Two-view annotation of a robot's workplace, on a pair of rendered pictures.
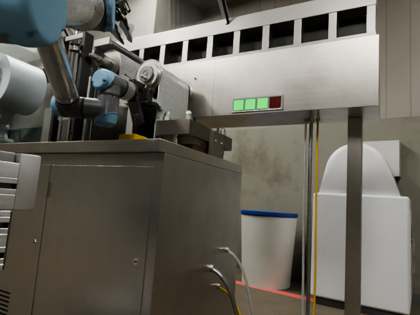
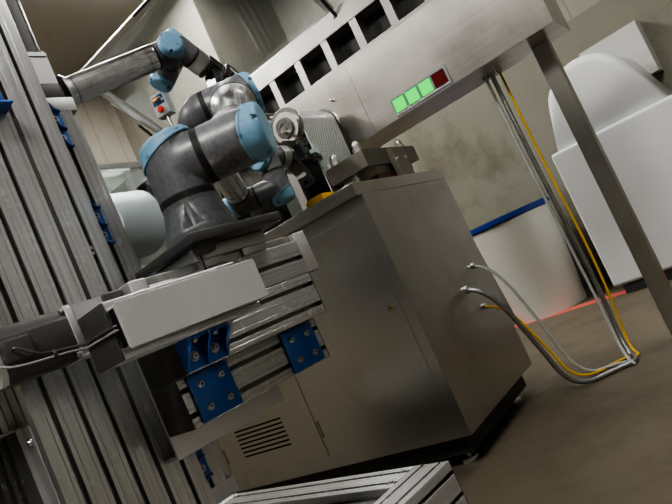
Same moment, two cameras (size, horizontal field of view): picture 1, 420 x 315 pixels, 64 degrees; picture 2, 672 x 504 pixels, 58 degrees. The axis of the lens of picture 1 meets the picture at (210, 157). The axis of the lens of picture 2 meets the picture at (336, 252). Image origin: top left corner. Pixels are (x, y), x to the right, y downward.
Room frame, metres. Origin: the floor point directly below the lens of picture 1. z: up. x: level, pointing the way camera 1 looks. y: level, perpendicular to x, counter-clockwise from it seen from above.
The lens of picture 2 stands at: (-0.74, 0.10, 0.60)
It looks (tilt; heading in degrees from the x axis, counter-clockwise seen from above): 4 degrees up; 6
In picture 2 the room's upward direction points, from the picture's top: 24 degrees counter-clockwise
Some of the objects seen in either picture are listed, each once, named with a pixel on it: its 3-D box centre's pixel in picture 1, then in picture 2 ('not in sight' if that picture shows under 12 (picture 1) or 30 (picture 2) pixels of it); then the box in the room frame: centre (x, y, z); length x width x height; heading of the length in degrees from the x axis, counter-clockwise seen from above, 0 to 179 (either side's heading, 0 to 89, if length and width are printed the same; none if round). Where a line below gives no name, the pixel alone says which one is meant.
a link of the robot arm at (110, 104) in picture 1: (102, 110); (274, 189); (1.16, 0.39, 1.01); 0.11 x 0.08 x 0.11; 95
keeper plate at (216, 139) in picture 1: (216, 145); (401, 161); (1.45, -0.03, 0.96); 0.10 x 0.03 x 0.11; 152
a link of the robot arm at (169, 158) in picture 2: not in sight; (177, 165); (0.44, 0.44, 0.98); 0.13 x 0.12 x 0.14; 95
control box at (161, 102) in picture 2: not in sight; (161, 105); (1.71, 0.77, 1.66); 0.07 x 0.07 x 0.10; 78
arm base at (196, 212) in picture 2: not in sight; (197, 219); (0.44, 0.45, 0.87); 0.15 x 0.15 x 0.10
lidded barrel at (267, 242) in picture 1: (267, 247); (529, 261); (3.27, -0.60, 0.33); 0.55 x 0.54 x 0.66; 144
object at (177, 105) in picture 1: (172, 111); (332, 152); (1.51, 0.19, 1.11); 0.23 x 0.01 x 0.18; 152
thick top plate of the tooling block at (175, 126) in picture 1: (197, 137); (375, 164); (1.48, 0.06, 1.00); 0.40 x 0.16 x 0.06; 152
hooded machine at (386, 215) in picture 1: (364, 224); (640, 159); (2.76, -1.28, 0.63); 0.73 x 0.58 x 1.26; 54
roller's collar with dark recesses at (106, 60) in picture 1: (104, 62); not in sight; (1.53, 0.53, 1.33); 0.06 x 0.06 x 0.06; 62
